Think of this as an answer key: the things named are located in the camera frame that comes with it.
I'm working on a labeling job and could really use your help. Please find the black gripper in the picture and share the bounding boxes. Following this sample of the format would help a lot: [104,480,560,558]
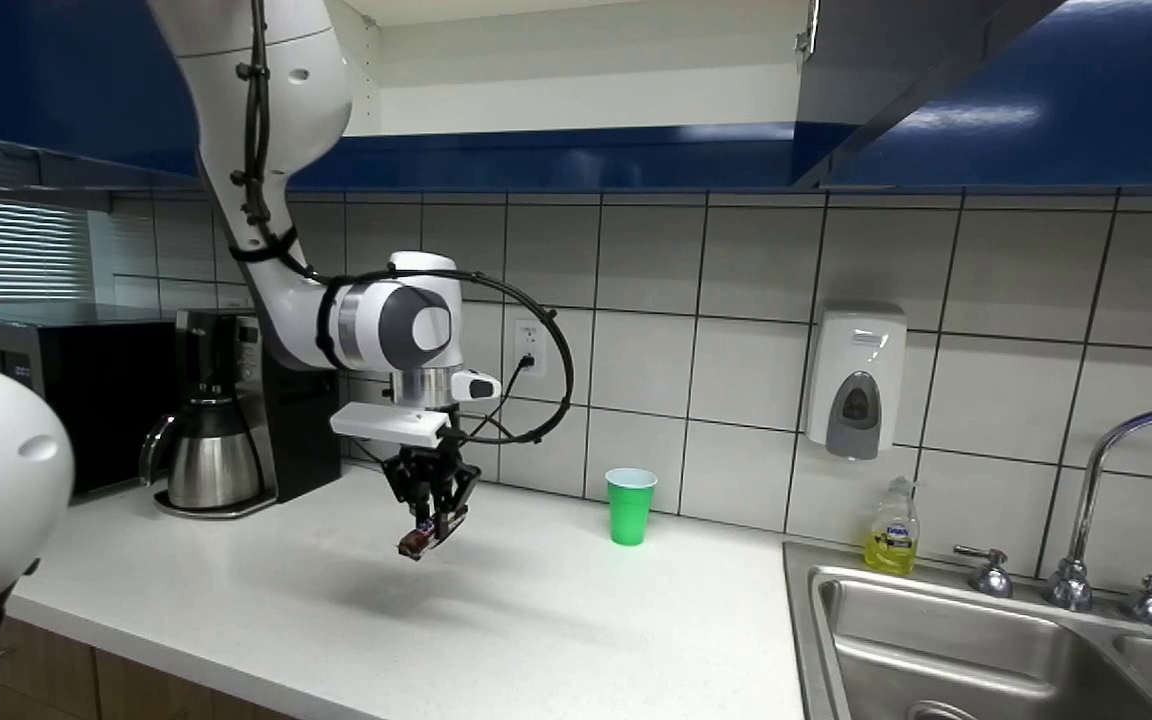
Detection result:
[379,443,484,552]

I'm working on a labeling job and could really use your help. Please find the wooden lower cabinet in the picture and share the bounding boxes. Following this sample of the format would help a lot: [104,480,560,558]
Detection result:
[0,611,298,720]

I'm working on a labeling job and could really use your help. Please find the blue cabinet door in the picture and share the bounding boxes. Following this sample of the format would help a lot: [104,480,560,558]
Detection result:
[791,0,1068,191]

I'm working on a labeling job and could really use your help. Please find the blue upper cabinet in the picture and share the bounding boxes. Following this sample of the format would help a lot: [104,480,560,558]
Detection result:
[0,0,1152,200]

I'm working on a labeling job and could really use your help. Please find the black coffee maker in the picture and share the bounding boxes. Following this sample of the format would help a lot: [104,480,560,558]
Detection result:
[138,310,344,519]

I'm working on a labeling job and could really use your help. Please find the green plastic cup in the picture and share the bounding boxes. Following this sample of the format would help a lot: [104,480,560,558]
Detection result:
[599,466,664,548]

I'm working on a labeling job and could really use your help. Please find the steel coffee carafe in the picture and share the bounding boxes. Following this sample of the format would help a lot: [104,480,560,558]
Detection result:
[138,385,273,515]

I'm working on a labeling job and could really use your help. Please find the black microwave oven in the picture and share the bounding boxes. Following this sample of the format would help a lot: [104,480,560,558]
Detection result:
[0,314,188,506]

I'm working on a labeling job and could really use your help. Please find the yellow dish soap bottle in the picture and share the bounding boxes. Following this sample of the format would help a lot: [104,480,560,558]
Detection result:
[860,478,922,581]

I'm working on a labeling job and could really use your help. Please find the grey window blinds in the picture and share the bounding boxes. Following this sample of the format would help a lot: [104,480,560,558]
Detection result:
[0,191,100,316]

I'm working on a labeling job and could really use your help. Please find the stainless steel sink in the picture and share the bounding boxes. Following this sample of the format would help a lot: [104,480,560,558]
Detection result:
[781,537,1152,720]

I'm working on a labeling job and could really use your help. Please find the chrome gooseneck faucet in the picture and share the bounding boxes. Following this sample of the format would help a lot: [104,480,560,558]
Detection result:
[1047,404,1152,617]

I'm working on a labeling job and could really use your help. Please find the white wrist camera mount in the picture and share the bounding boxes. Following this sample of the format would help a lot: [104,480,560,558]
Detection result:
[328,396,458,452]

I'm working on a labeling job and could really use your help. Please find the black appliance power cord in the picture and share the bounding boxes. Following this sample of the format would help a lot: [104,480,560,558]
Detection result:
[466,352,536,443]

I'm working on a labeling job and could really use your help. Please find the white wall outlet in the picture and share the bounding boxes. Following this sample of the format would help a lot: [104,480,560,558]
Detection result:
[503,314,555,393]

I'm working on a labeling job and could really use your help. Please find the white wall soap dispenser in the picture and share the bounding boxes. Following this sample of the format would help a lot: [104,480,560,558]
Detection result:
[807,310,913,466]

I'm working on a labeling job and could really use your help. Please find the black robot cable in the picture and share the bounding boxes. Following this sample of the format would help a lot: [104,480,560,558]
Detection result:
[229,0,579,452]

